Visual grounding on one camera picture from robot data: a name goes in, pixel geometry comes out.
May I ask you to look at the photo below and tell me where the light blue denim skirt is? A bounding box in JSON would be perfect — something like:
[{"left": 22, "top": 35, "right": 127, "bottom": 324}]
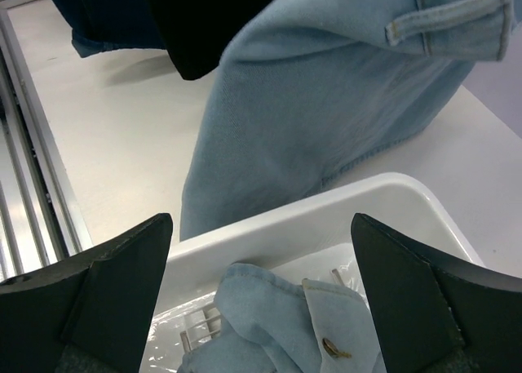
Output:
[{"left": 179, "top": 263, "right": 386, "bottom": 373}]

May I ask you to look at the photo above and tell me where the pale blue denim garment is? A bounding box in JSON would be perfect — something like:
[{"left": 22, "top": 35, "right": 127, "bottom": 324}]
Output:
[{"left": 179, "top": 0, "right": 521, "bottom": 240}]

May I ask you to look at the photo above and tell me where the black garment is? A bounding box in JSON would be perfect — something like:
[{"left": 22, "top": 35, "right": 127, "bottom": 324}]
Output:
[{"left": 146, "top": 0, "right": 272, "bottom": 81}]

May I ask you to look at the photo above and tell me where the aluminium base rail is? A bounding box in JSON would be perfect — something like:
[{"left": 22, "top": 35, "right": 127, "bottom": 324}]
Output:
[{"left": 1, "top": 0, "right": 93, "bottom": 280}]

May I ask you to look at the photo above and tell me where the white plastic basket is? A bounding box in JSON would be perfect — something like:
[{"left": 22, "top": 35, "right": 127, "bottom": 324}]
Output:
[{"left": 140, "top": 173, "right": 480, "bottom": 372}]

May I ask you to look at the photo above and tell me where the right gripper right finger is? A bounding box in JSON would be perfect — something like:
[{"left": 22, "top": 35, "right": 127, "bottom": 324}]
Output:
[{"left": 351, "top": 213, "right": 521, "bottom": 372}]

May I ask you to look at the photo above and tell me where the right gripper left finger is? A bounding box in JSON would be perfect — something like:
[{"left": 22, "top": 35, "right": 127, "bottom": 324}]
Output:
[{"left": 1, "top": 213, "right": 173, "bottom": 372}]

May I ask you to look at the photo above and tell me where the dark blue denim skirt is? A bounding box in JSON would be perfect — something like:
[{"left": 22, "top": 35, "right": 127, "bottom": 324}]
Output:
[{"left": 51, "top": 0, "right": 165, "bottom": 58}]

